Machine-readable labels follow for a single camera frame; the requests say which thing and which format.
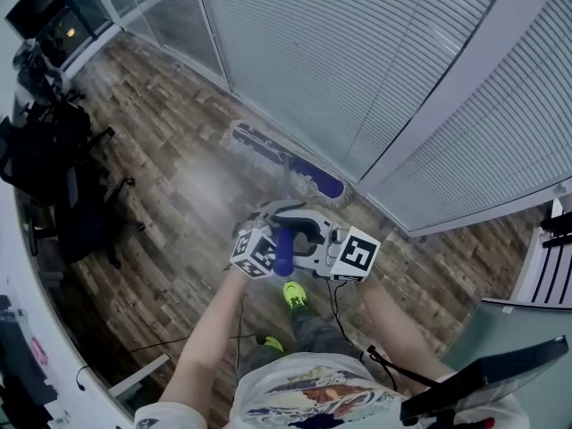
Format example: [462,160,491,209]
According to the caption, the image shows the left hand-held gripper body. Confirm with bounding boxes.
[230,211,279,280]

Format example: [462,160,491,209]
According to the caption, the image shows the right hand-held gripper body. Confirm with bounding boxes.
[312,222,382,282]

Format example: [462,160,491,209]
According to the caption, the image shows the blue mop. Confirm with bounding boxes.
[219,121,350,277]

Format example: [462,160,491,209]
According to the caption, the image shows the person's left forearm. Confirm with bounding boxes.
[158,265,251,404]

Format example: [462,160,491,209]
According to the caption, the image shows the person's right forearm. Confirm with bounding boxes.
[357,277,452,383]

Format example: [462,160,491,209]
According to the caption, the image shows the dark camouflage trousers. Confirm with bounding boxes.
[243,306,366,374]

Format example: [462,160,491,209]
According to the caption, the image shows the white printed t-shirt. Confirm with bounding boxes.
[133,350,531,429]

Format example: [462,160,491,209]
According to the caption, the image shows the wide white venetian blind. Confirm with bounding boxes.
[194,0,513,182]

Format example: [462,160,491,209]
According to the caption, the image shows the frosted glass desk partition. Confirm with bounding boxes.
[440,297,572,374]

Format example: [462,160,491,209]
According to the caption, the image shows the black office chair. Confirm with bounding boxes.
[0,100,117,207]
[26,167,147,270]

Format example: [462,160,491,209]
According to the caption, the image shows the narrow white venetian blind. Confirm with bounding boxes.
[368,0,572,236]

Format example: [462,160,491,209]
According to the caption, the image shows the dark wooden railing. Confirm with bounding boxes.
[526,197,572,306]

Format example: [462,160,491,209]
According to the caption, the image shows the long white desk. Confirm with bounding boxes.
[0,181,171,429]

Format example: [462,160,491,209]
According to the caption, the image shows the small pink item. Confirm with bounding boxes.
[30,336,49,366]

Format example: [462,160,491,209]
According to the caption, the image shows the black desk mat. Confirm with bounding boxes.
[0,295,59,424]

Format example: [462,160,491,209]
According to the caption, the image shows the plastic-covered office chair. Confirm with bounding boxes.
[12,38,86,106]

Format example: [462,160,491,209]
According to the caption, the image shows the dark glass door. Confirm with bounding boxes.
[4,0,113,69]

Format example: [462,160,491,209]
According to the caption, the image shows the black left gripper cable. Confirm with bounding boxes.
[234,295,246,370]

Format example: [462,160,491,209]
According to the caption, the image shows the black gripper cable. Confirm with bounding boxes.
[325,279,399,392]
[234,295,246,370]

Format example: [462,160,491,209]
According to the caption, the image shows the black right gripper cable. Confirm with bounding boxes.
[325,279,399,392]

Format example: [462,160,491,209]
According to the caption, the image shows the frosted glass wall panel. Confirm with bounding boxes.
[84,0,231,91]

